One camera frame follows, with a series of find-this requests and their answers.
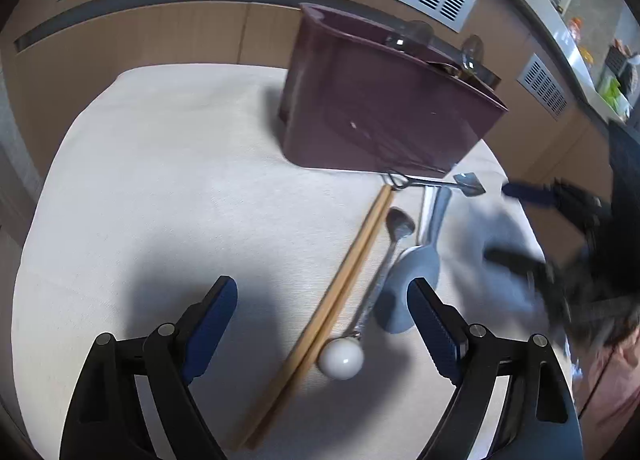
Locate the green packet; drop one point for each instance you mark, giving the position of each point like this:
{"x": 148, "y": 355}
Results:
{"x": 612, "y": 90}

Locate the metal spoon with white ball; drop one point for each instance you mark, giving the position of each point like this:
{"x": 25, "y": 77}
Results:
{"x": 341, "y": 355}

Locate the small metal shovel spoon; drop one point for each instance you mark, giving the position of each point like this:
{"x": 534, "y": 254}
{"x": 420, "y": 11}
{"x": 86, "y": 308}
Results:
{"x": 470, "y": 184}

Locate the grey-blue plastic spoon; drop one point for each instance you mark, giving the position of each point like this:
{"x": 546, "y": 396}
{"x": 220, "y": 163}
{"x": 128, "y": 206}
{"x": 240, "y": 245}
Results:
{"x": 415, "y": 265}

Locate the small grey vent grille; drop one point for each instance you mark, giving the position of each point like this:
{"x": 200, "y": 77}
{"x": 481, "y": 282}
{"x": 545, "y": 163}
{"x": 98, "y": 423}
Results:
{"x": 542, "y": 85}

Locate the wooden chopstick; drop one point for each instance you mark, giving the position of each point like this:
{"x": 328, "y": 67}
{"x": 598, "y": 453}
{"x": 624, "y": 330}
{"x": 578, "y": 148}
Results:
{"x": 327, "y": 320}
{"x": 345, "y": 265}

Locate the cream table cloth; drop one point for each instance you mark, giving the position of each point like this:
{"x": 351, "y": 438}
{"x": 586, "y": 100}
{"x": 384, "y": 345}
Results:
{"x": 175, "y": 190}

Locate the orange drink bottle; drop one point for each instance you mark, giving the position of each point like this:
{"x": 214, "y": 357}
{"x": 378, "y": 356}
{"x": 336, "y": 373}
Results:
{"x": 576, "y": 28}

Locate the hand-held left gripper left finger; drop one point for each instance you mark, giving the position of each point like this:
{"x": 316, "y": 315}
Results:
{"x": 215, "y": 320}

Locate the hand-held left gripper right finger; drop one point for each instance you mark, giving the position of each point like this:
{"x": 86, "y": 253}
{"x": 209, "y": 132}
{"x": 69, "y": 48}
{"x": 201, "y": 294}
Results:
{"x": 435, "y": 325}

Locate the person's right forearm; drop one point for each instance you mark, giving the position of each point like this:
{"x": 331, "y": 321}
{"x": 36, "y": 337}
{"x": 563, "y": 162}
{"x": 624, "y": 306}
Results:
{"x": 617, "y": 385}

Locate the beige stone counter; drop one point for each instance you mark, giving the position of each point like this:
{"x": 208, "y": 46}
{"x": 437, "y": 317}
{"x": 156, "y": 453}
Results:
{"x": 550, "y": 15}

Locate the maroon plastic utensil holder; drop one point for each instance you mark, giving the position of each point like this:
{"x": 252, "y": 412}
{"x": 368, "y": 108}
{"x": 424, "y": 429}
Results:
{"x": 370, "y": 105}

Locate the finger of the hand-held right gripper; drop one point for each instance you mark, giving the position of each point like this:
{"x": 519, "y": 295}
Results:
{"x": 515, "y": 261}
{"x": 530, "y": 191}

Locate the silver metal utensil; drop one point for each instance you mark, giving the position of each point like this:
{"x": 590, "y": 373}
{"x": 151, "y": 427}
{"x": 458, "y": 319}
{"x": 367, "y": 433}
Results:
{"x": 426, "y": 215}

